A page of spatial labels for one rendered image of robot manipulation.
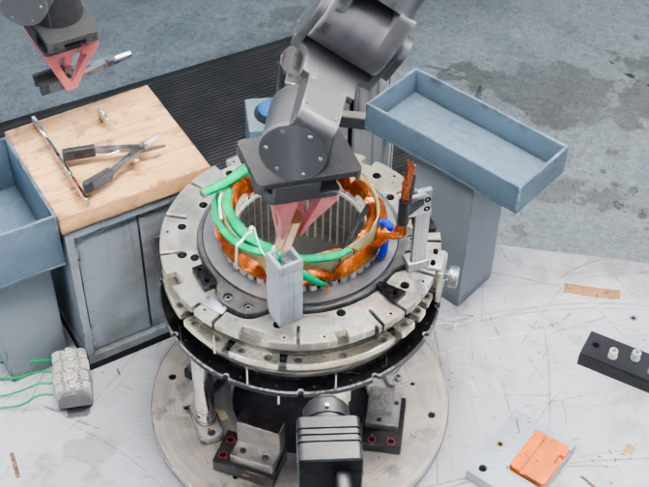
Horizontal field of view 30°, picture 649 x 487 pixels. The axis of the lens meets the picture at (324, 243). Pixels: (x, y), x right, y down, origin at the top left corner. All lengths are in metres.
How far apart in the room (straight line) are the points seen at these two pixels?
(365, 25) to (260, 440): 0.66
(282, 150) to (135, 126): 0.62
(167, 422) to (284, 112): 0.69
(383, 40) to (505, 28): 2.66
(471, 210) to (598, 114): 1.80
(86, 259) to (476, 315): 0.56
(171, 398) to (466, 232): 0.45
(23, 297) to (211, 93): 1.84
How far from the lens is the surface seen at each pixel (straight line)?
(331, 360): 1.30
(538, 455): 1.57
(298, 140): 0.98
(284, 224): 1.14
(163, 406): 1.60
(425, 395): 1.61
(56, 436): 1.62
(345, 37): 1.00
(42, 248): 1.50
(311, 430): 0.83
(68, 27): 1.45
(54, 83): 1.51
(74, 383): 1.61
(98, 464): 1.58
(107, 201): 1.48
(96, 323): 1.63
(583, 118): 3.36
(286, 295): 1.25
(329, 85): 1.00
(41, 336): 1.64
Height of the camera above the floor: 2.07
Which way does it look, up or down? 45 degrees down
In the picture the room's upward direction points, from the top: 1 degrees clockwise
